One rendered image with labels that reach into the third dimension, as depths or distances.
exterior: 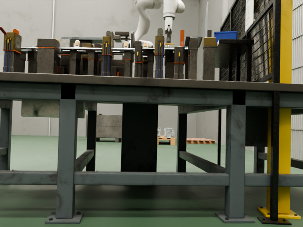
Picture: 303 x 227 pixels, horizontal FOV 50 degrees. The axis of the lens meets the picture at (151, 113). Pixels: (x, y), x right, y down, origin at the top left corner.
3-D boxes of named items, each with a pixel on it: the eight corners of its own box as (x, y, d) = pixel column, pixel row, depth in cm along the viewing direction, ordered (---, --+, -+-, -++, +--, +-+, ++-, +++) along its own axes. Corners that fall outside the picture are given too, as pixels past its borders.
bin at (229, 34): (213, 49, 238) (213, 31, 239) (214, 57, 268) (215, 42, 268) (236, 48, 235) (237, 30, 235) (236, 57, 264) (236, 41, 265)
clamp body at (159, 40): (153, 89, 207) (154, 34, 208) (153, 91, 219) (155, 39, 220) (163, 89, 206) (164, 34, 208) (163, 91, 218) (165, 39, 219)
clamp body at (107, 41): (98, 88, 212) (100, 34, 213) (103, 90, 224) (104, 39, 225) (109, 88, 211) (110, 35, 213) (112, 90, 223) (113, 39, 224)
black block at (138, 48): (132, 89, 212) (134, 44, 213) (134, 91, 222) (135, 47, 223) (140, 89, 212) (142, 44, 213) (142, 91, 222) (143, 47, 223)
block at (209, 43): (202, 91, 216) (204, 37, 217) (201, 92, 224) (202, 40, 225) (214, 91, 215) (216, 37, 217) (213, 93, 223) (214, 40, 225)
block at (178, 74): (172, 89, 208) (174, 45, 209) (172, 91, 219) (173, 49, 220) (184, 90, 207) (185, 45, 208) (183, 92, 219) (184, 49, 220)
